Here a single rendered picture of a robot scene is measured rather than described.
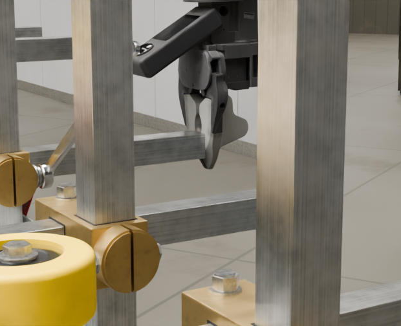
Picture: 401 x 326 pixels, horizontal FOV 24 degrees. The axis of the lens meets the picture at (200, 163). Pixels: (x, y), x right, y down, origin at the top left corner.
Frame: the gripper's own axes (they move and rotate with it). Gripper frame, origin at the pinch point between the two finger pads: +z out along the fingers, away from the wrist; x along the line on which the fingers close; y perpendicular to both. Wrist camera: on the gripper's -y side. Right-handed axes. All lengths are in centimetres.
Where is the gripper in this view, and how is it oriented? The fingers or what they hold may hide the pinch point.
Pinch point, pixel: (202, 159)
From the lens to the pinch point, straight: 113.3
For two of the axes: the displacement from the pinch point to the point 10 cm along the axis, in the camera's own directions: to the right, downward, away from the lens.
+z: 0.3, 9.8, 2.1
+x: -5.1, -1.7, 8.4
